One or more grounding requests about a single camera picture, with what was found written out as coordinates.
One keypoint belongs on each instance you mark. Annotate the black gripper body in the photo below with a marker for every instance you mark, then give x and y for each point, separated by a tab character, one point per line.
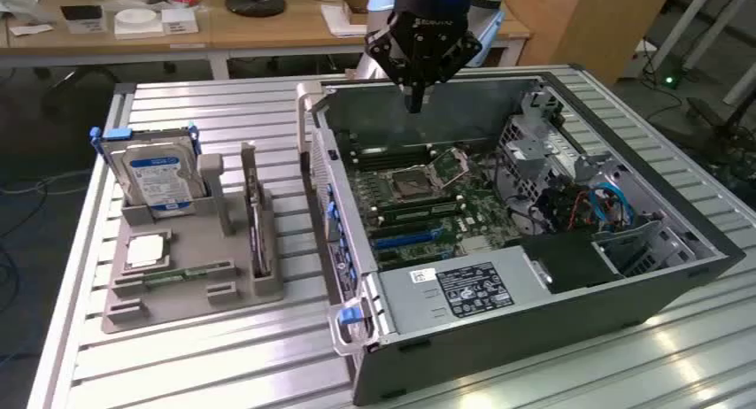
428	37

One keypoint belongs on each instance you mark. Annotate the green graphics card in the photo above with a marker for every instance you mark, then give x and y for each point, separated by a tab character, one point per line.
263	232

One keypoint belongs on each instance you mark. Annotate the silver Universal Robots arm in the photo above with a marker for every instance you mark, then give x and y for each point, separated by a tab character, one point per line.
369	70

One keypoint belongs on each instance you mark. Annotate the white paper stack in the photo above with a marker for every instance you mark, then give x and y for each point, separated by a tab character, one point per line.
343	24

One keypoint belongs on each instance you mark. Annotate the wooden desk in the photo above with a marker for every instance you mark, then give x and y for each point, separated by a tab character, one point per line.
265	30

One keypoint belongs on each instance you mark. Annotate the wooden cabinet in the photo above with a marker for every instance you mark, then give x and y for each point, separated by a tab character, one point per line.
591	28

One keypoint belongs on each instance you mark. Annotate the black round lamp base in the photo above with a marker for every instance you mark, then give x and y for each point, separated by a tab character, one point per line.
255	6

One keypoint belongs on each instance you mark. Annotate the metal socket cover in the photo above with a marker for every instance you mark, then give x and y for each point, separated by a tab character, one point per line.
455	163

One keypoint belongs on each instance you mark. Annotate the tall metal disk bay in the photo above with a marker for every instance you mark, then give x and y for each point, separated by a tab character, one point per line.
525	156

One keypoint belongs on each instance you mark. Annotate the CPU socket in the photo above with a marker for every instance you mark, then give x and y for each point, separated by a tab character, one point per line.
413	185

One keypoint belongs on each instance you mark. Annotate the device with green light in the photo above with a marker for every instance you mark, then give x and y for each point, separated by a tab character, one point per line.
669	79

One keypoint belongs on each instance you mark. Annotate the plain white labelled box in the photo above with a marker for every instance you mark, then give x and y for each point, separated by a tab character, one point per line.
177	17

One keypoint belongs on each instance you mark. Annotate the green motherboard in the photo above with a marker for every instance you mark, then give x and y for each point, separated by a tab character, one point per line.
472	214

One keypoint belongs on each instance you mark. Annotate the RAM stick with label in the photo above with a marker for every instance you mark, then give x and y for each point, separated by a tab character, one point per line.
421	212

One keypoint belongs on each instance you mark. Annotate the black long expansion slot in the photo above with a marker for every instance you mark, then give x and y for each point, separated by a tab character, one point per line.
413	226

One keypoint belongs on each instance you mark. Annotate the white box with round dish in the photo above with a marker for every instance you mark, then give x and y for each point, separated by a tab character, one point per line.
139	28

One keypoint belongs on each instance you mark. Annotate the blue expansion slot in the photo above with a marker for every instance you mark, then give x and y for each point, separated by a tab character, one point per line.
407	240

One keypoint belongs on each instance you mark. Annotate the hard disk with blue label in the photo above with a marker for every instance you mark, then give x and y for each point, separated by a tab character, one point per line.
156	179

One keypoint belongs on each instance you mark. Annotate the black plastic shroud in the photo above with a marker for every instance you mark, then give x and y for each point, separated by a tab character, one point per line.
567	258

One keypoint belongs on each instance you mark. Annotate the white box with black top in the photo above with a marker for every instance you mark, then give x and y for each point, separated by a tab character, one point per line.
83	13

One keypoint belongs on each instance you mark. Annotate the low metal disk bay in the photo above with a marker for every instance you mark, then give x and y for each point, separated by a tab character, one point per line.
649	245

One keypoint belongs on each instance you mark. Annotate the grey parts rack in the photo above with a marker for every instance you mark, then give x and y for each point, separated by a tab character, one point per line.
195	249

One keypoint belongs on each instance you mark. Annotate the grey power supply unit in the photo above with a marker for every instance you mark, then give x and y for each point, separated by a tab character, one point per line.
413	303

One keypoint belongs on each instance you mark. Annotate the small white paper slip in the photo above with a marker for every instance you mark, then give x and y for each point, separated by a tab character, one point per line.
29	29

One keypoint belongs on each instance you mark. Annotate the silver CPU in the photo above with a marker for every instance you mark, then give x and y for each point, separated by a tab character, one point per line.
144	249

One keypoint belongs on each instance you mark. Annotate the blue case latch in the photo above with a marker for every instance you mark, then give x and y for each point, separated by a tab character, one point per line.
349	317

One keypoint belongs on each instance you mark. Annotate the bare green RAM stick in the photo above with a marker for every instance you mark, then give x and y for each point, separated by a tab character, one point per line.
177	275

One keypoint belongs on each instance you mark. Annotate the open black PC case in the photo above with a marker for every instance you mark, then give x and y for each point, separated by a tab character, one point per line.
472	360

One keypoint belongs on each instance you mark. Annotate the white table frame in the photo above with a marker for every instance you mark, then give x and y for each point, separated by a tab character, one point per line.
679	28

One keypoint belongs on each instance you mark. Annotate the blue disk carrier frame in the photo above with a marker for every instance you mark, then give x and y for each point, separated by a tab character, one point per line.
115	134

